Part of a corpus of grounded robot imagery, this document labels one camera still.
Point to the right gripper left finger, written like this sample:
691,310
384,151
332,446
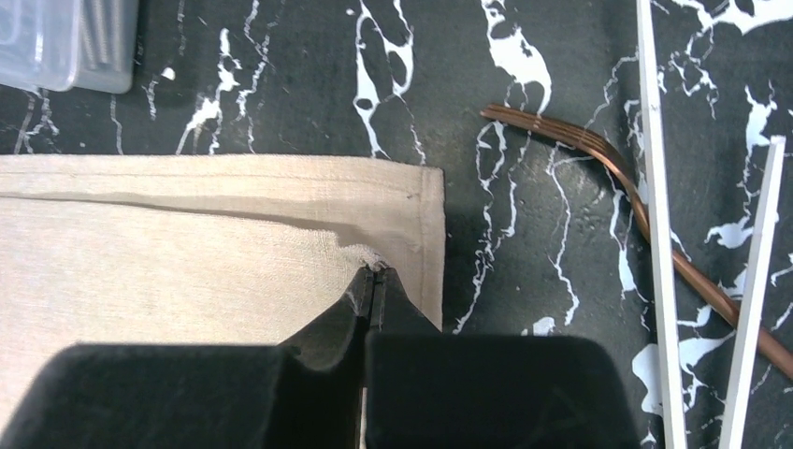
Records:
305,392

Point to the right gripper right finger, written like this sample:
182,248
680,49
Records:
427,389

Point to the beige cloth napkin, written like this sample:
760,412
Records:
239,248

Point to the clear plastic screw box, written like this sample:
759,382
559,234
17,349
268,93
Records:
59,45

